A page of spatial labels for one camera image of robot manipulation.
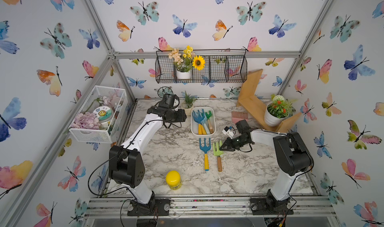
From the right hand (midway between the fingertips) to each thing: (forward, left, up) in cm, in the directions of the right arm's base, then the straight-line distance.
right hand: (222, 148), depth 90 cm
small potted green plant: (+31, +24, +3) cm, 39 cm away
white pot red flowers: (+14, -29, +20) cm, 38 cm away
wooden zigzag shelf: (+33, -23, +3) cm, 41 cm away
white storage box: (+20, +12, -1) cm, 24 cm away
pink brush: (+28, -12, -4) cm, 31 cm away
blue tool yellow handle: (+22, +16, 0) cm, 27 cm away
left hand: (+12, +23, +16) cm, 30 cm away
